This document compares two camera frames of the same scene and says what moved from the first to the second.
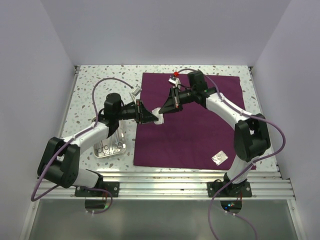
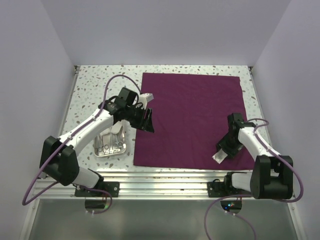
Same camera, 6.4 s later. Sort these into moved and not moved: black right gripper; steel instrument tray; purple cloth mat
Moved: black right gripper
Not moved: purple cloth mat; steel instrument tray
